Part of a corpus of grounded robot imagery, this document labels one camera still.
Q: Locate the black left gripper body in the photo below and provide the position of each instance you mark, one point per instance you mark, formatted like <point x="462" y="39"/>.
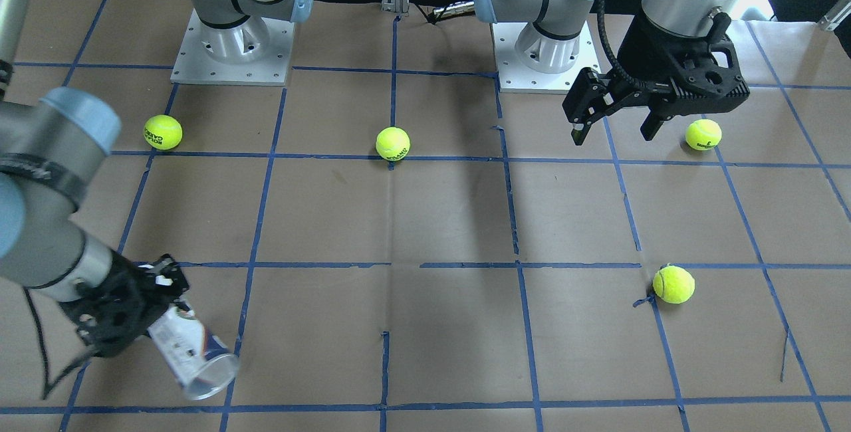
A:
<point x="639" y="52"/>

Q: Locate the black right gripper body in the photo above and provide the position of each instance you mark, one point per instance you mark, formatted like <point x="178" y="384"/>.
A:
<point x="137" y="294"/>

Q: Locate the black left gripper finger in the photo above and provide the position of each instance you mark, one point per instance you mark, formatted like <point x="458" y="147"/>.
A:
<point x="657" y="115"/>
<point x="594" y="96"/>

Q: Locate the clear tennis ball can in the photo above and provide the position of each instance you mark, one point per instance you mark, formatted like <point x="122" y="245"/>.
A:
<point x="198" y="359"/>

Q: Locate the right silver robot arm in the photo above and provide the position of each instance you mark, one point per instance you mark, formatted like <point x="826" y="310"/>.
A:
<point x="51" y="152"/>

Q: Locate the tennis ball near base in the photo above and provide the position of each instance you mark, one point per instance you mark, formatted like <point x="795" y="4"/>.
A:
<point x="703" y="134"/>
<point x="163" y="132"/>

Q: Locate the tennis ball near torn tape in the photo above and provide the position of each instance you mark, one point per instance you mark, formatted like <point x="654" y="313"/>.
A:
<point x="673" y="284"/>

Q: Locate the middle tennis ball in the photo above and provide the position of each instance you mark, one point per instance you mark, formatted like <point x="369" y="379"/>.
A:
<point x="392" y="144"/>

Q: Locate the brown paper table cover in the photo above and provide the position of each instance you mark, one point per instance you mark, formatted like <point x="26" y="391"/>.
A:
<point x="498" y="278"/>

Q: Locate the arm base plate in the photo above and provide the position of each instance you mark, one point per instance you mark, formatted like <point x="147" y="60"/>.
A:
<point x="256" y="53"/>
<point x="529" y="62"/>

